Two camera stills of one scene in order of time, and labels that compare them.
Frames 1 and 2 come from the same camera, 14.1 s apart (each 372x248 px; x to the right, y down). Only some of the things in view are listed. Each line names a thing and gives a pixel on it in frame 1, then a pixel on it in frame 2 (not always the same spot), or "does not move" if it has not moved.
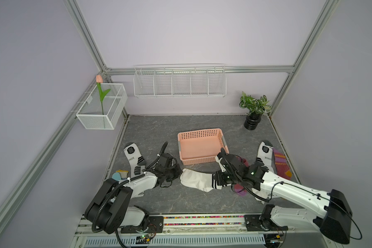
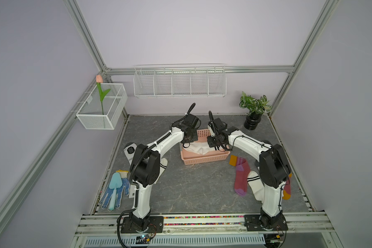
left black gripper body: [172, 173] -> [193, 138]
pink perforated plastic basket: [201, 146] does not move
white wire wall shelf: [200, 79] does not move
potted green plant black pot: [257, 108] does not move
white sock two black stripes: [203, 182] -> [200, 148]
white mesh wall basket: [102, 109] does not move
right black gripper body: [222, 178] -> [213, 140]
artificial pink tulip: [99, 80] does not move
